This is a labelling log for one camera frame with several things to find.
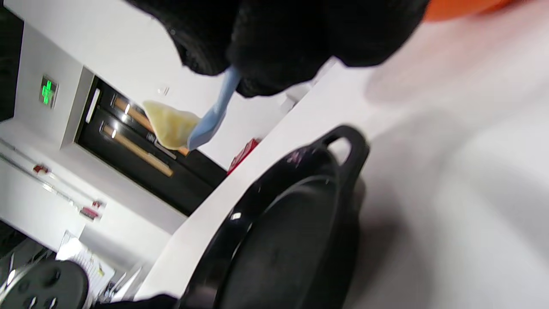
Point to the orange plastic bowl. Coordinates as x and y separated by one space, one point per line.
459 7

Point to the person's right hand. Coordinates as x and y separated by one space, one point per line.
291 34

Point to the black frying pan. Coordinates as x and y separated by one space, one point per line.
291 240

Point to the green lit wall sign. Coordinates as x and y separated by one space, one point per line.
48 91

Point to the grey tracking controller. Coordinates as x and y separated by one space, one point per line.
43 285

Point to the red fire extinguisher cabinet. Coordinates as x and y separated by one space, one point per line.
242 155

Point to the pale yellow dumpling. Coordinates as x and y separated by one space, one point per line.
171 124

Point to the blue dessert shovel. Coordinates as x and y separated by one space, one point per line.
210 122

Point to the black glass door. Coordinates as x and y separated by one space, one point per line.
141 171

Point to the person's left hand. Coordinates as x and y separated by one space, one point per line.
137 302

